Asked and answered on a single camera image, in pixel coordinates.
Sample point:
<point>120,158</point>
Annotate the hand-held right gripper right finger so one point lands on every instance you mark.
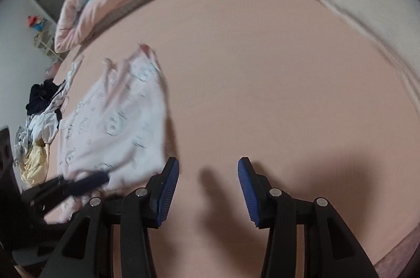
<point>249,196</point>

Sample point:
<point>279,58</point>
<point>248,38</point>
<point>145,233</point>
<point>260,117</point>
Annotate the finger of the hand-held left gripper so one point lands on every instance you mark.
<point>88,182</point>

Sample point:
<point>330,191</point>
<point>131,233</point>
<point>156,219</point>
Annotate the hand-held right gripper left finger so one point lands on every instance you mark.
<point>169,192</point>

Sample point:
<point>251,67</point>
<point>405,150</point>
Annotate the pink cartoon print pajama pants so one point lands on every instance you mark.
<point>124,117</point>

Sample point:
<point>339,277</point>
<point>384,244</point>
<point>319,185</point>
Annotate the pile of assorted clothes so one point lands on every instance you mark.
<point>47,125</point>

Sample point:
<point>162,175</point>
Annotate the pale yellow garment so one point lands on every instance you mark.
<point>34,164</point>

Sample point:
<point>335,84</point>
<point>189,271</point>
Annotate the grey white patterned garment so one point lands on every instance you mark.
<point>22,143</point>

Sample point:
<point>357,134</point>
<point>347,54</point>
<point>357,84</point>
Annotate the navy garment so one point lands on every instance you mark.
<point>42,95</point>

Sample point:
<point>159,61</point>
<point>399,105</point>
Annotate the pink bed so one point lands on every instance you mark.
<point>279,100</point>

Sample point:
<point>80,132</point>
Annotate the white shelf rack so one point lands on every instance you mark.
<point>49,46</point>

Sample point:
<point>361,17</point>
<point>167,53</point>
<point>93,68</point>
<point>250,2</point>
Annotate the red and blue wall toy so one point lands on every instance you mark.
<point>36,23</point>

